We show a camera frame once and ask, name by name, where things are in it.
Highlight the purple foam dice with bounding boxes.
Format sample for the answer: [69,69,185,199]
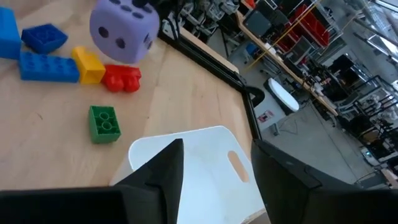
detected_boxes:
[89,0,161,65]

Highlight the blue large toy block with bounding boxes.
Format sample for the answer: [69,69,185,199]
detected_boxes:
[0,6,22,60]

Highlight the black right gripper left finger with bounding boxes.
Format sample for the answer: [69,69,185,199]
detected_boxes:
[113,138,185,224]

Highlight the blue long studded brick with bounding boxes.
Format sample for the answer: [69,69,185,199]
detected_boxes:
[18,51,80,83]

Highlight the yellow small toy brick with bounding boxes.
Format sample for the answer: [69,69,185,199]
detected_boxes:
[71,46,106,85]

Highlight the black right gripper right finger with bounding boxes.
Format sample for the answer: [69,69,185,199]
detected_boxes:
[250,138,323,224]

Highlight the yellow hanging cable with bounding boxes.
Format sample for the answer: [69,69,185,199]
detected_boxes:
[247,0,323,72]

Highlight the white pedal trash bin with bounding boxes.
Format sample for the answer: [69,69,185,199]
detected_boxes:
[253,77,300,136]

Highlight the white plastic bin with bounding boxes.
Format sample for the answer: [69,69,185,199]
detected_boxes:
[108,125,266,224]

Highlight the long wooden workbench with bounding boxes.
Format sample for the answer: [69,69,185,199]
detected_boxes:
[236,11,340,116]

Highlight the dark blue square brick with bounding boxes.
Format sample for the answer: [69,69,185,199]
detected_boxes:
[21,23,68,55]

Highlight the grey computer case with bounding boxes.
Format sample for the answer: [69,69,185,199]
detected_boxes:
[243,10,272,39]

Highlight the red storage bins rack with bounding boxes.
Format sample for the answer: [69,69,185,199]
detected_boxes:
[276,3,331,54]

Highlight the red small toy brick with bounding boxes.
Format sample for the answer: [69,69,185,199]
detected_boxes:
[101,64,142,93]

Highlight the dark green small brick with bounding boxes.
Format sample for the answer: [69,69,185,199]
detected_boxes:
[88,105,122,144]

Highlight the black aluminium table frame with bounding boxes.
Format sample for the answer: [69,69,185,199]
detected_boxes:
[158,27,265,141]

